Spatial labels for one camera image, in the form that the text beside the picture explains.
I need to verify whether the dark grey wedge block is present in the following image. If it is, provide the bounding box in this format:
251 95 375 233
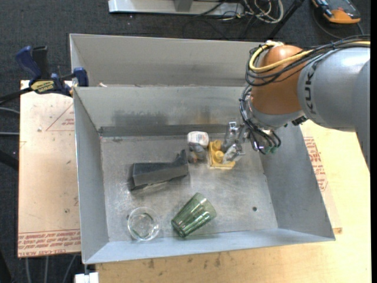
128 149 190 192

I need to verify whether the brown cardboard board red print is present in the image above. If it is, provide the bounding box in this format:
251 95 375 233
17 80 343 259

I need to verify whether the clear glass bowl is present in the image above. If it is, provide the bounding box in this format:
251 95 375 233
127 206 161 242

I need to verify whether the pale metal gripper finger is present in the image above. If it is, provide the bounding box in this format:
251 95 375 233
222 144 246 164
224 121 239 152

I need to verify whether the yellow toy block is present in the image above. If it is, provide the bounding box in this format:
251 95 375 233
208 139 237 169

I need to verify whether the grey metal bin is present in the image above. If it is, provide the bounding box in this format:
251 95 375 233
69 33 336 265

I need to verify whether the green ribbed glass cup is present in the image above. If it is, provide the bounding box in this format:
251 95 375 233
170 192 218 239

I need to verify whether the small grey brown toy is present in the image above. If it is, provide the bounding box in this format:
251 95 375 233
187 144 208 164

